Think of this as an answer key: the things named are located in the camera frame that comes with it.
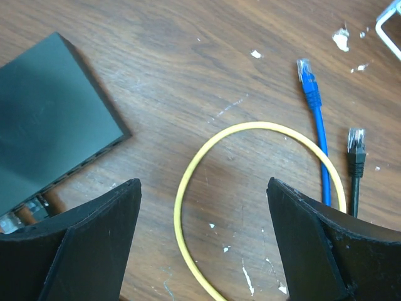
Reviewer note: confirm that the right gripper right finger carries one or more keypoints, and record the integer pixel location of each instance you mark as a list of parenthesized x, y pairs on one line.
[(330, 255)]

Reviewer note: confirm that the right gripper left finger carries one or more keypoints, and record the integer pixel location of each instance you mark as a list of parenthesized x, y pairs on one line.
[(80, 254)]

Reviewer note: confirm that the black network switch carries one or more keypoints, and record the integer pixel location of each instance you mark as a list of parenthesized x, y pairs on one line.
[(55, 119)]

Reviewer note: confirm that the white wire dish rack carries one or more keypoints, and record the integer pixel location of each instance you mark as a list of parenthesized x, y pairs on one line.
[(387, 26)]

